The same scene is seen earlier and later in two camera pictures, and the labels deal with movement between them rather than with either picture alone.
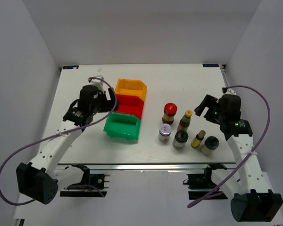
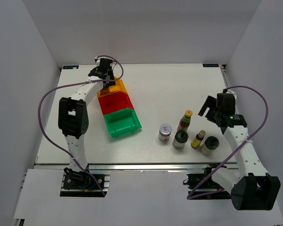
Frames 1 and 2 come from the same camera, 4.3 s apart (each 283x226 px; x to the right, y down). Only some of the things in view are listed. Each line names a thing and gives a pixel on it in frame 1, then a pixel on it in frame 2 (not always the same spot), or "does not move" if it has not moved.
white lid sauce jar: (165, 131) does not move
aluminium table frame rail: (138, 166) does not move
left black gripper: (109, 104) to (112, 83)
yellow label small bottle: (198, 138) does not move
